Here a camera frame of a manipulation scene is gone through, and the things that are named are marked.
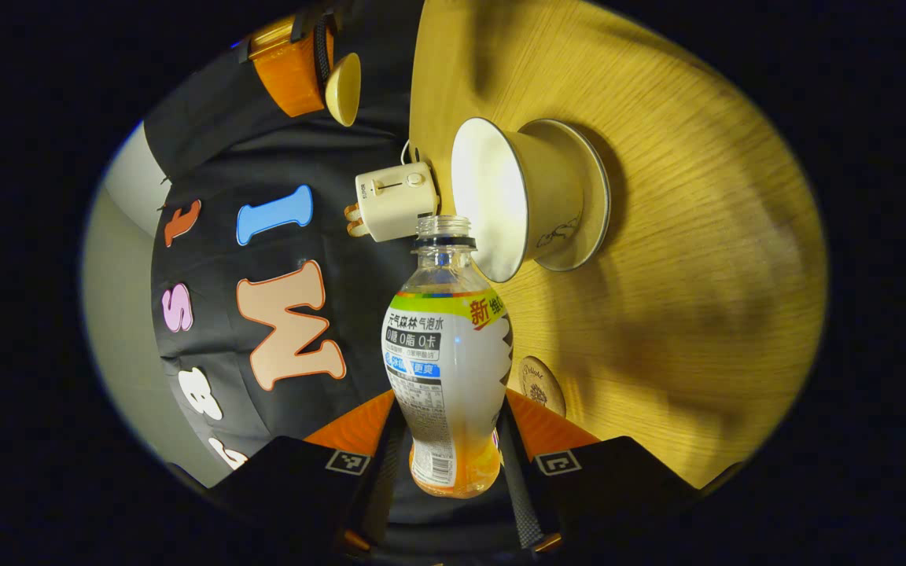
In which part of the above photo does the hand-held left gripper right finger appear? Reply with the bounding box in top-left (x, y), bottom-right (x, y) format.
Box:
top-left (498, 389), bottom-right (698, 551)

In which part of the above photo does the cream ceramic saucer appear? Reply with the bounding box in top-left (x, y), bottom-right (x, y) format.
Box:
top-left (520, 119), bottom-right (612, 273)

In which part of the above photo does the cream ceramic teacup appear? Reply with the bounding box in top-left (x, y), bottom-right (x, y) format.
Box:
top-left (451, 117), bottom-right (586, 284)

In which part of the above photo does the cream teacup lid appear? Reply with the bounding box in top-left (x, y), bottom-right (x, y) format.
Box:
top-left (324, 53), bottom-right (362, 127)

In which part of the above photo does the cream toaster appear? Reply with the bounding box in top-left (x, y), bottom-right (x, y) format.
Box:
top-left (355, 161), bottom-right (440, 243)

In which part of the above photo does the black backdrop cloth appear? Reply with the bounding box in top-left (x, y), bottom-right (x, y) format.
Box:
top-left (142, 0), bottom-right (426, 465)

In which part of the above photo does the clear labelled water bottle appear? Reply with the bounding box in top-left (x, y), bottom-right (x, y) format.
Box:
top-left (381, 215), bottom-right (514, 499)

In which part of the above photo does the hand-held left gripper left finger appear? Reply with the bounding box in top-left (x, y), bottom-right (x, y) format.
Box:
top-left (209, 389), bottom-right (407, 551)

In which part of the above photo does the round wooden coaster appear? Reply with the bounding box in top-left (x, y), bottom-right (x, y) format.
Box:
top-left (517, 355), bottom-right (567, 418)

